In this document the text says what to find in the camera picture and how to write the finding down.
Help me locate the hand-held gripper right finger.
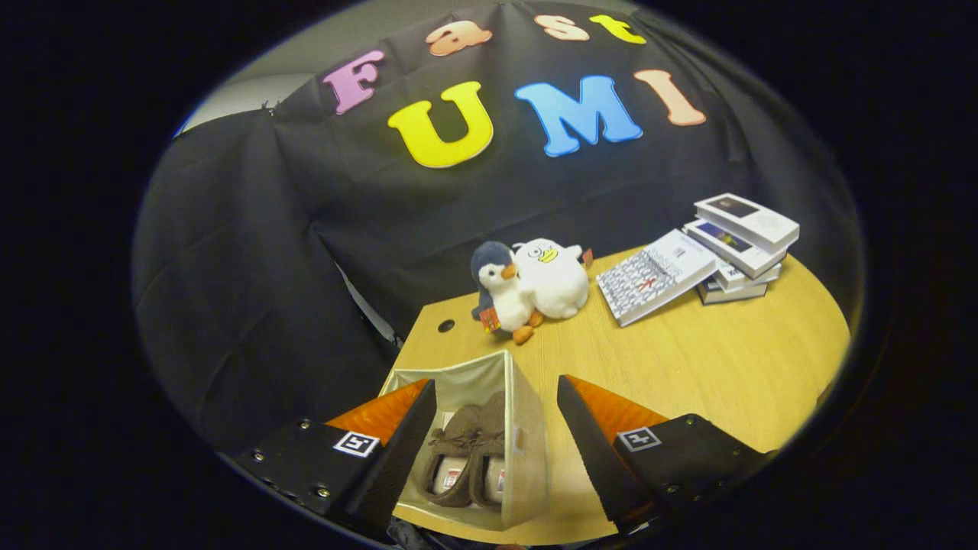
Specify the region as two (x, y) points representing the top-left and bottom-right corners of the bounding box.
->
(556, 375), (769, 532)

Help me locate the white duck plush toy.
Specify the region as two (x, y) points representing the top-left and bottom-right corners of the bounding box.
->
(510, 238), (593, 320)

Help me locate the white patterned cover book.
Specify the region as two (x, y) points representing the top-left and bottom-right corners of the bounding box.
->
(595, 229), (719, 328)

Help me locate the grey penguin plush toy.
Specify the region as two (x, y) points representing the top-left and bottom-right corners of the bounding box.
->
(470, 241), (545, 345)

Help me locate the beige fabric storage box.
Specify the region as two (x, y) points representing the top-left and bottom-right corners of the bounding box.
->
(380, 349), (549, 532)

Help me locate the brown fuzzy slipper shoe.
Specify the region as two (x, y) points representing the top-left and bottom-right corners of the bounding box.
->
(468, 391), (507, 511)
(420, 405), (484, 508)

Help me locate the white book with blue picture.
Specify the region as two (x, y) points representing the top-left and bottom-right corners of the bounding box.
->
(682, 219), (788, 280)

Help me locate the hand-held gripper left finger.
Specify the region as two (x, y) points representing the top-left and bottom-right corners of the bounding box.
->
(233, 380), (438, 535)

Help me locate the dark cover book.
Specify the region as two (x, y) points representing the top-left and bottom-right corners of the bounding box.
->
(697, 277), (769, 306)

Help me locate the plain white book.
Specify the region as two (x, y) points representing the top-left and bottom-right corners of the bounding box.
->
(714, 258), (782, 291)

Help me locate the black backdrop cloth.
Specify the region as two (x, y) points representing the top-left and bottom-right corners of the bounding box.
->
(131, 0), (864, 459)

